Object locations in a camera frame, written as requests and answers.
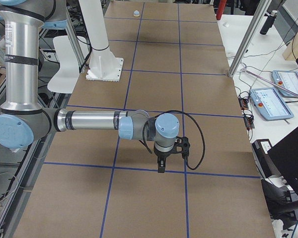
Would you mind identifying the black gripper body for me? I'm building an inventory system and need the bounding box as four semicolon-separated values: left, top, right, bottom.
155;151;170;164

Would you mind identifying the blue and cream bell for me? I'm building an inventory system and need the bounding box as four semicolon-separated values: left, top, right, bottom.
133;10;140;17

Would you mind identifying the black box with label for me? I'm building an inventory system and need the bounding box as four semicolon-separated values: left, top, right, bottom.
252;139;281;178

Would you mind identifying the near teach pendant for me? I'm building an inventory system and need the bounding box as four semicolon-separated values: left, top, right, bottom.
249;87;294;121

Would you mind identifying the teach pendant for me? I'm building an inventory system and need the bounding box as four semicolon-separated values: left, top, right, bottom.
249;87;294;121
272;70;298;94

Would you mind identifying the white plastic chair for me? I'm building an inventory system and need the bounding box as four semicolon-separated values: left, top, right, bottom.
48;36;80;94

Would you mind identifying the black laptop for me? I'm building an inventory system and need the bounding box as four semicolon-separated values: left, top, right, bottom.
268;127;298;195

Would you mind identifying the far teach pendant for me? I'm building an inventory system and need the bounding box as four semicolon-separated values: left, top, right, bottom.
272;70;298;94

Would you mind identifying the black handheld device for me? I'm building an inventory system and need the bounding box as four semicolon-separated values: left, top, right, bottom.
260;10;278;35

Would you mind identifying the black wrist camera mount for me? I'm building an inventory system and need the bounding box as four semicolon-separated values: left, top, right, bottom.
174;136;190;160

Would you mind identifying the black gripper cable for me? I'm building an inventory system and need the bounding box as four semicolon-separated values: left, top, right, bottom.
139;110;206;171

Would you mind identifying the white camera stand pillar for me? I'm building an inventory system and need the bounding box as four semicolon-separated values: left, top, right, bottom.
79;0;124;82

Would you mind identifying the aluminium frame post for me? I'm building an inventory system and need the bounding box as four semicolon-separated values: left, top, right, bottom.
228;0;271;78

